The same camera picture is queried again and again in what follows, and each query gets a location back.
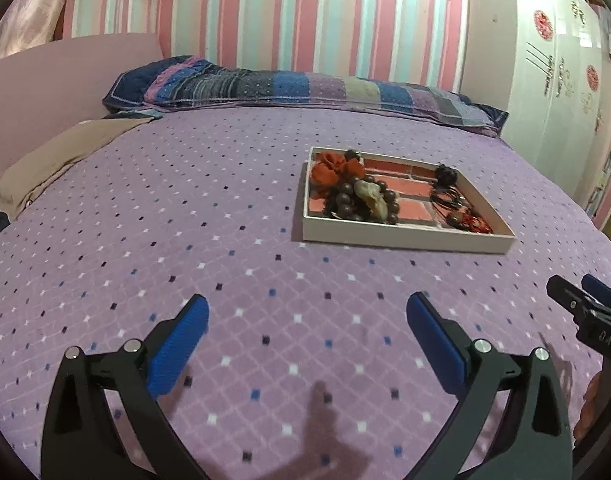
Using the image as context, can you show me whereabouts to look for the white tray brick-pattern inside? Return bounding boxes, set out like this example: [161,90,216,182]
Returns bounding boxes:
[302,146,516,256]

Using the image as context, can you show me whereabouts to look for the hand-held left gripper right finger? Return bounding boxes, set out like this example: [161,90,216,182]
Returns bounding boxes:
[404,291,575,480]

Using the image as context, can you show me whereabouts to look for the pink floral curtain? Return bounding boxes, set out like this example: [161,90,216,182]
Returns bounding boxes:
[0,0,81,66]

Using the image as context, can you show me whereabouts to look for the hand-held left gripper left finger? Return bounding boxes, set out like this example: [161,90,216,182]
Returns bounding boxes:
[38,294,211,480]

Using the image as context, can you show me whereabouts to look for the person's right hand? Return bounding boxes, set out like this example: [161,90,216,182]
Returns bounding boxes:
[571,367,609,448]

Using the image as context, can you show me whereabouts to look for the orange fabric scrunchie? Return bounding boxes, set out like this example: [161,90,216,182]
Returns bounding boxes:
[309,150,367,202]

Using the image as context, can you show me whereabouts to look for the tan folded blanket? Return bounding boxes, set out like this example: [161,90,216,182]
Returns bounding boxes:
[0,116,156,221]

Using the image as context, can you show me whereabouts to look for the brown wooden bead bracelet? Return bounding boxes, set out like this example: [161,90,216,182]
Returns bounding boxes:
[323,176,401,225]

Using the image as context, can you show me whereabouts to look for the cream fabric scrunchie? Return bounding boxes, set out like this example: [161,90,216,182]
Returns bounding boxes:
[353,180,391,222]

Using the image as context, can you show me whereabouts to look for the pink headboard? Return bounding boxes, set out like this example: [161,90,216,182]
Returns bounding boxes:
[0,32,174,186]

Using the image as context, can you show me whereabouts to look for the white wardrobe with stickers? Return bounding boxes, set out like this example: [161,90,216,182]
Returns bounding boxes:
[465,0,611,211]

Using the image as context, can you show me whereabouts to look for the purple diamond-pattern bed sheet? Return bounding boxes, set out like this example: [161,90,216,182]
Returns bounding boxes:
[0,105,611,480]

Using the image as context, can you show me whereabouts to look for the black hair tie red cherries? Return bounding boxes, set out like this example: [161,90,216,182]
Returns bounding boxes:
[430,187,471,211]

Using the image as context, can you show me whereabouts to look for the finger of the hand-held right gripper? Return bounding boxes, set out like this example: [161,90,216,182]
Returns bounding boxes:
[581,273,611,312]
[545,275,593,322]

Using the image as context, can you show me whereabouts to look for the brown and red hair tie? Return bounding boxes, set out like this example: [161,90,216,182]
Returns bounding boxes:
[445,210,493,235]

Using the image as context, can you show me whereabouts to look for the patchwork blue purple pillow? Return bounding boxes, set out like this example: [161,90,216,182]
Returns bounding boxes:
[102,55,509,138]

